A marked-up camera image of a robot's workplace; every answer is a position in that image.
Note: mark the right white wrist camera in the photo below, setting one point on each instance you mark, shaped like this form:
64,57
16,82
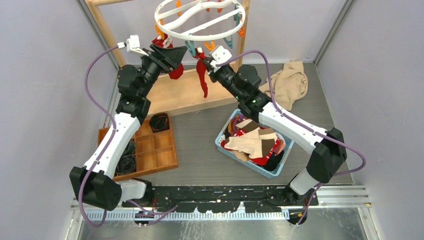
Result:
219,55

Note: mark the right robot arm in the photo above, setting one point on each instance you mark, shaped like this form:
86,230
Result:
326,148

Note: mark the wooden hanger stand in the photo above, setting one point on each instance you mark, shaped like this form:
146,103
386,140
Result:
167,95

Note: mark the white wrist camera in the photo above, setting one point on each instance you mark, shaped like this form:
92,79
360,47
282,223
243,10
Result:
219,55
133,45

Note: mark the wooden compartment tray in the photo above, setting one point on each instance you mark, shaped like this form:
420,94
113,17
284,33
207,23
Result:
150,150

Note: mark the white round clip hanger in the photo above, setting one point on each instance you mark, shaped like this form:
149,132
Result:
201,20

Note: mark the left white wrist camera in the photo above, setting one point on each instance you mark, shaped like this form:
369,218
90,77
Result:
133,45

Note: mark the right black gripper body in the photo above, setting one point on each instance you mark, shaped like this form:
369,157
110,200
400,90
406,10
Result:
224,75

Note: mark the beige cloth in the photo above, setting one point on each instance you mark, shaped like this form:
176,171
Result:
288,85

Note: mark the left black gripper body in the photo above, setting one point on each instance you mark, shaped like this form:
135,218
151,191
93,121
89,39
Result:
153,66

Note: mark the teal clothes peg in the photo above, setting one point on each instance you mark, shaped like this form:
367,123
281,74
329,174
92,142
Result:
190,47
229,41

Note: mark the orange clothes peg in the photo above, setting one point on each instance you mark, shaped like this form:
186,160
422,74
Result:
210,45
159,33

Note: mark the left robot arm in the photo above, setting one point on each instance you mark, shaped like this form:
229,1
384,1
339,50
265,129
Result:
93,183

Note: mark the beige sock in basket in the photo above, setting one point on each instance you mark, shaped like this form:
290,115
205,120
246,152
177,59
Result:
256,143

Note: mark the blue plastic basket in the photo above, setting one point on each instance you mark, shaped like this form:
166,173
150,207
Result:
281,160

